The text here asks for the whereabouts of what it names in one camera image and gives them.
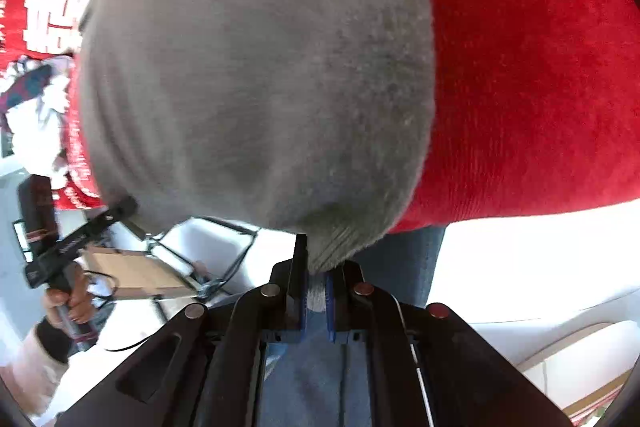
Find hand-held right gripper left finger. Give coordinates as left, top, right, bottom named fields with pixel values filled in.
left=52, top=233, right=308, bottom=427

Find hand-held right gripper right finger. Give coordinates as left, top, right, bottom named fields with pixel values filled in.
left=325, top=259, right=576, bottom=427

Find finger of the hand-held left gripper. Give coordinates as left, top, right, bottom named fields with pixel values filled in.
left=57, top=196, right=139, bottom=258

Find grey sweater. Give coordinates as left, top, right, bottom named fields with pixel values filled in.
left=77, top=0, right=438, bottom=313

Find person's left forearm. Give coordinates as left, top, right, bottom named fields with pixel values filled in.
left=0, top=317, right=76, bottom=419

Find person's left hand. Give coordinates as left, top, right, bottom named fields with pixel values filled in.
left=42, top=259, right=98, bottom=342

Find cardboard box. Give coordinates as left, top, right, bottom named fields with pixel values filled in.
left=82, top=244, right=193, bottom=301

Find person's legs in jeans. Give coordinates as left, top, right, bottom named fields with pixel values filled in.
left=257, top=224, right=446, bottom=427

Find dark plaid garment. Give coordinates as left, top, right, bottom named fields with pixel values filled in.
left=0, top=64, right=54, bottom=114

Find white furniture panel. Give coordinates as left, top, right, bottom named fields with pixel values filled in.
left=515, top=321, right=640, bottom=424

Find red printed blanket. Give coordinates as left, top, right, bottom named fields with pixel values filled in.
left=0, top=0, right=640, bottom=236

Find black wire frame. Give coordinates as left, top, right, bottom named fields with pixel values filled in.
left=145, top=216, right=261, bottom=304

